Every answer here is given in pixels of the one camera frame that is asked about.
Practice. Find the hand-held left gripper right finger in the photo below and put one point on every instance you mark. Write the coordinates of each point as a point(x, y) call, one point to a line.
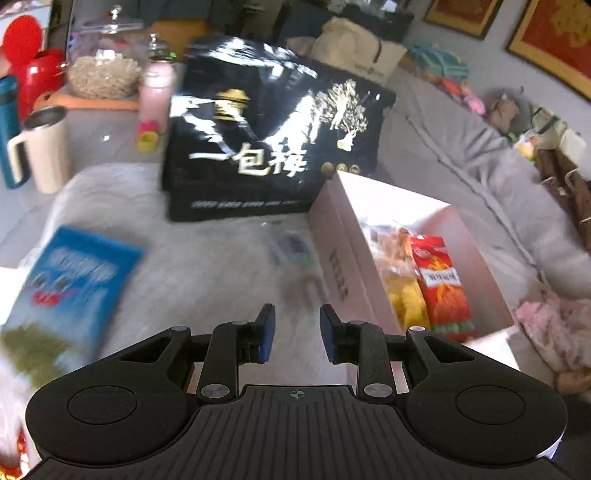
point(328, 336)

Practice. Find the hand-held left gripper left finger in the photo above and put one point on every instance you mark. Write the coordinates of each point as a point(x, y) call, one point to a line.
point(267, 333)

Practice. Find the pink cardboard box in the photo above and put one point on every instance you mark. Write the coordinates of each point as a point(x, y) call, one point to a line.
point(337, 263)

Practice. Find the orange biscuit roll pack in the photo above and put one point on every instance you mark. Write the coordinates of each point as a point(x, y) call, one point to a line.
point(390, 251)

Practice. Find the red snack bag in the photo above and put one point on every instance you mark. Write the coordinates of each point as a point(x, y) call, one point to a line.
point(441, 286)

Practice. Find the clear small packet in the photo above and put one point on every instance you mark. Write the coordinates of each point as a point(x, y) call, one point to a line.
point(291, 251)

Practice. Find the white lace tablecloth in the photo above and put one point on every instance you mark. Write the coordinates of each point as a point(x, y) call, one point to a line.
point(184, 277)

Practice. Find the large black snack bag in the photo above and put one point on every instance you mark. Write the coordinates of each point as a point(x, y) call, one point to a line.
point(258, 138)

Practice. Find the blue seaweed snack packet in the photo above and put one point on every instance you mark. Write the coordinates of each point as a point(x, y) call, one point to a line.
point(74, 286)

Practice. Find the grey sofa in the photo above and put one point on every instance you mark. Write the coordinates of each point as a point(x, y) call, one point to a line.
point(461, 152)

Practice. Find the pink floral cloth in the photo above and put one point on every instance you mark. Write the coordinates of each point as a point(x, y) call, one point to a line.
point(558, 337)

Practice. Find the pink bottle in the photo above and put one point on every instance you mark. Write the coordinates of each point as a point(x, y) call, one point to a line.
point(156, 99)

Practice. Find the yellow stuffed toy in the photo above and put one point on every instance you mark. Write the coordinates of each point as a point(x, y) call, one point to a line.
point(526, 146)

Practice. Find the orange pink clothes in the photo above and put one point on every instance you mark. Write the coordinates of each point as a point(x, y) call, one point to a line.
point(461, 94)

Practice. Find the brown jacket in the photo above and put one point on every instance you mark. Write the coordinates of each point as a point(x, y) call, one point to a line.
point(570, 194)

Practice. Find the grey stuffed toy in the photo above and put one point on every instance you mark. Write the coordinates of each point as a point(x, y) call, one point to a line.
point(505, 110)

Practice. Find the beige tote bag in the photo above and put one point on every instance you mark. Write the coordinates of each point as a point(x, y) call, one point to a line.
point(358, 50)

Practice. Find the white mug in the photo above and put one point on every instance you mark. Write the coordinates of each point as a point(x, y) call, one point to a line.
point(46, 147)

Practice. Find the orange tray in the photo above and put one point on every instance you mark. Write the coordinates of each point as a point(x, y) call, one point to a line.
point(92, 102)

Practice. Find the folded teal clothes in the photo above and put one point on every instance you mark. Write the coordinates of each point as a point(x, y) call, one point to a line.
point(438, 60)

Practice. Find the small glass jar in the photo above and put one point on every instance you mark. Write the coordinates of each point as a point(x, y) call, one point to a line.
point(160, 48)

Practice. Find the glass jar of nuts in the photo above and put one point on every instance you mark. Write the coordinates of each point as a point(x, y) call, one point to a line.
point(104, 74)

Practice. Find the green white stuffed toy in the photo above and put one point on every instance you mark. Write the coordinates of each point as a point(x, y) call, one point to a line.
point(554, 127)

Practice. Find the teal bottle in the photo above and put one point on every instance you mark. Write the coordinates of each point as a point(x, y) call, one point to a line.
point(10, 124)

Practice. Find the red mouse-ear container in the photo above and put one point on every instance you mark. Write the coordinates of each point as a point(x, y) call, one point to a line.
point(41, 74)

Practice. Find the small framed picture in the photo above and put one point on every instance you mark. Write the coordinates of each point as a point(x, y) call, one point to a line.
point(461, 14)

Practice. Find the large red framed picture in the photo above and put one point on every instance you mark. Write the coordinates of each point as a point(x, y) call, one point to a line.
point(558, 37)

